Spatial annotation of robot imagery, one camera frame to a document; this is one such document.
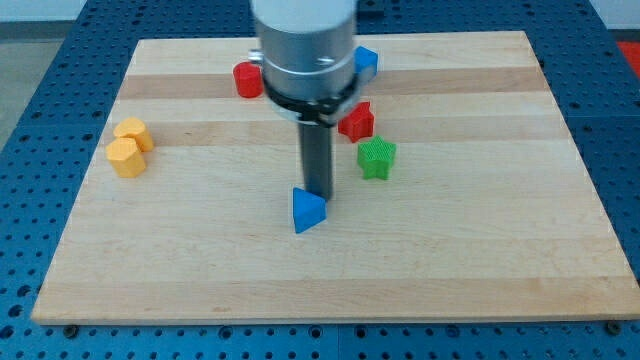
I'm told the red cylinder block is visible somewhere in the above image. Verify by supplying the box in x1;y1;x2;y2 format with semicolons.
233;62;263;98

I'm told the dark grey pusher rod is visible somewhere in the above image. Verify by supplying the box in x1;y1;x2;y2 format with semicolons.
298;124;334;201

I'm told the yellow hexagon block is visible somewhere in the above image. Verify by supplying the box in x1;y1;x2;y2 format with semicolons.
105;138;146;178

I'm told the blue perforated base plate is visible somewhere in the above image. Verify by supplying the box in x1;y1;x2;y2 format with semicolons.
1;0;639;359

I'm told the blue cube block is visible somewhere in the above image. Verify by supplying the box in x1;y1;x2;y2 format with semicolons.
354;46;379;74

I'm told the green star block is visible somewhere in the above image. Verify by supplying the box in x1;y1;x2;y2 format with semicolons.
357;135;397;180

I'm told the blue triangle block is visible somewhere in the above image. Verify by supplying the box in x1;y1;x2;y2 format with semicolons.
292;188;327;234

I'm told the wooden board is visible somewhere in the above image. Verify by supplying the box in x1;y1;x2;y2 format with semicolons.
32;31;639;325

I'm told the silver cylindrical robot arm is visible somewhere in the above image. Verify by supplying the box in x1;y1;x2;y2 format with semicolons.
249;0;364;200

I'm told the yellow heart block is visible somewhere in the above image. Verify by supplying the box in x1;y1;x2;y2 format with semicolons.
113;117;155;152

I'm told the red star block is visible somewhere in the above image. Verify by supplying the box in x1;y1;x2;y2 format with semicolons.
338;101;375;143

